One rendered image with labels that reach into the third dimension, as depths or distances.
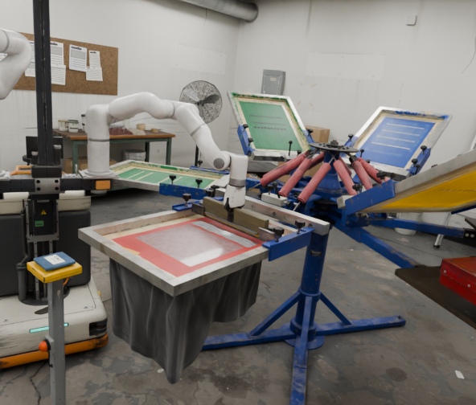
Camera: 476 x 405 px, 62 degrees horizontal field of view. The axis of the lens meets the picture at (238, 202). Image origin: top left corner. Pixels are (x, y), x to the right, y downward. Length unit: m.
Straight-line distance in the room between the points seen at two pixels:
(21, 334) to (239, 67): 5.82
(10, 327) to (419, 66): 5.13
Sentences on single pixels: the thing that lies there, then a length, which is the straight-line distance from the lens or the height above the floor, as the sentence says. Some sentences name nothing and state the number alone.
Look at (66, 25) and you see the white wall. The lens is 5.50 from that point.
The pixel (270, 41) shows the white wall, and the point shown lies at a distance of 6.93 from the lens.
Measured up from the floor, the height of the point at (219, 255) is 0.96.
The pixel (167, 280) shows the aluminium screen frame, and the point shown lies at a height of 0.99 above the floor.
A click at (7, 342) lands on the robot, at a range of 2.47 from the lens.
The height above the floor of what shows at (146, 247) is 0.96.
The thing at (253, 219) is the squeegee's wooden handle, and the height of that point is 1.05.
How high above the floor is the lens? 1.58
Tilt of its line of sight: 16 degrees down
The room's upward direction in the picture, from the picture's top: 6 degrees clockwise
